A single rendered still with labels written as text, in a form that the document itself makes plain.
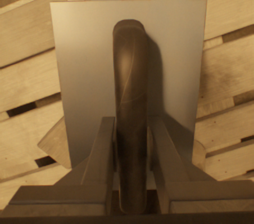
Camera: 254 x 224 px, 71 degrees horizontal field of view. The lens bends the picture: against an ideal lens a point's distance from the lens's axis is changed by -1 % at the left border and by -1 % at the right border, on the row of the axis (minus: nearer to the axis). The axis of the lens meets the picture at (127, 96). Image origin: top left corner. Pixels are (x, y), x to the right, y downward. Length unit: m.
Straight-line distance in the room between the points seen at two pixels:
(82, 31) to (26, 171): 0.60
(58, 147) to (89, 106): 0.31
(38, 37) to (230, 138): 0.60
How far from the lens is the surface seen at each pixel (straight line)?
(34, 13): 0.50
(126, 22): 0.17
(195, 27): 0.18
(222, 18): 0.53
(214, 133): 0.60
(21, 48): 0.52
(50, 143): 0.49
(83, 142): 0.20
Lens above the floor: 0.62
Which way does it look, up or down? 73 degrees down
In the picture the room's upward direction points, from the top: 178 degrees clockwise
